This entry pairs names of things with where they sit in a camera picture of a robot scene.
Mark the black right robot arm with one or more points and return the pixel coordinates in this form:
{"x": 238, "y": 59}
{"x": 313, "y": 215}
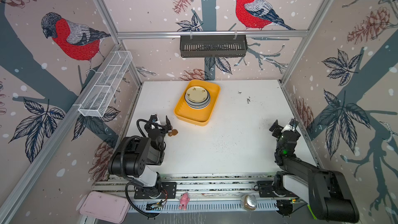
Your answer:
{"x": 325, "y": 192}

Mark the black hanging wire basket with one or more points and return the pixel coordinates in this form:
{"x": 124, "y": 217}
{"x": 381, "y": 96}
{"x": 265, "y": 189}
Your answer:
{"x": 213, "y": 46}

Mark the cream small plate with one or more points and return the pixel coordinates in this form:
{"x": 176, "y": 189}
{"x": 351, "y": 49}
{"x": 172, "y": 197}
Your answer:
{"x": 197, "y": 94}

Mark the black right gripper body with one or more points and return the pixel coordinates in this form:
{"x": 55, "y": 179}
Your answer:
{"x": 278, "y": 146}

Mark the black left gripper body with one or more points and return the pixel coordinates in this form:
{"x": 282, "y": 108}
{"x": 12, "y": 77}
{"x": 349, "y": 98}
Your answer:
{"x": 164, "y": 130}

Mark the yellow plastic bin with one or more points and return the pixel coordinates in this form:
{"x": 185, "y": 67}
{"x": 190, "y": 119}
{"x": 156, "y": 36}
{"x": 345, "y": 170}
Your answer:
{"x": 198, "y": 117}

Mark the pink rectangular tray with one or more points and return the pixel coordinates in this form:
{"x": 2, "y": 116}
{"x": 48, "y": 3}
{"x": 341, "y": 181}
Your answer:
{"x": 105, "y": 207}

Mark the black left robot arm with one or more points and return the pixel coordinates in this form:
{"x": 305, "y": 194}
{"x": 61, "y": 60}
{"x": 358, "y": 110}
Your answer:
{"x": 134, "y": 156}

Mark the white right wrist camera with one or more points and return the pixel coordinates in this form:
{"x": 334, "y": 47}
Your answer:
{"x": 289, "y": 127}

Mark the pink small figurine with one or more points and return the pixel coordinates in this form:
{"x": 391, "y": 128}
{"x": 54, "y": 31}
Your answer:
{"x": 184, "y": 200}

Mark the green object at edge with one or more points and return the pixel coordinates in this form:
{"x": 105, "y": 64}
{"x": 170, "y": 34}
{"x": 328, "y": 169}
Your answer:
{"x": 313, "y": 215}

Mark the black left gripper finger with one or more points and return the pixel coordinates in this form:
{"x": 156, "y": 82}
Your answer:
{"x": 168, "y": 124}
{"x": 154, "y": 119}

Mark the white wire mesh shelf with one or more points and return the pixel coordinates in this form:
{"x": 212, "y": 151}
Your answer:
{"x": 101, "y": 94}

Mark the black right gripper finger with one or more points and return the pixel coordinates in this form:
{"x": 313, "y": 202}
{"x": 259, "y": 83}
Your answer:
{"x": 293, "y": 124}
{"x": 276, "y": 129}

